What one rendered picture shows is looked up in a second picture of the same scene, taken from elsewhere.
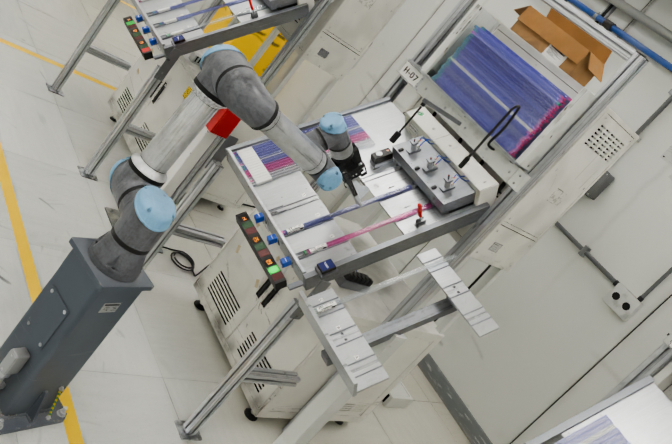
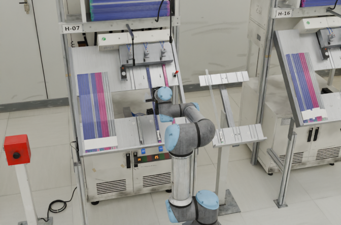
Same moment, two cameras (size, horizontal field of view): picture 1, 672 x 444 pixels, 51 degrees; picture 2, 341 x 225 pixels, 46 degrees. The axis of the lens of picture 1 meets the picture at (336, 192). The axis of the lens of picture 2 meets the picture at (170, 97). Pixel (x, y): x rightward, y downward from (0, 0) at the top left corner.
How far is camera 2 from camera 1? 204 cm
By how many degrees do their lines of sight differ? 52
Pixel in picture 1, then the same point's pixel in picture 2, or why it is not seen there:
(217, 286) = (102, 188)
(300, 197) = (135, 125)
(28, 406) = not seen: outside the picture
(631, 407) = (284, 44)
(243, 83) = (210, 131)
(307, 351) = not seen: hidden behind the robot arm
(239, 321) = (131, 181)
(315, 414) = (226, 159)
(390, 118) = (87, 54)
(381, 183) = (139, 81)
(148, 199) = (211, 201)
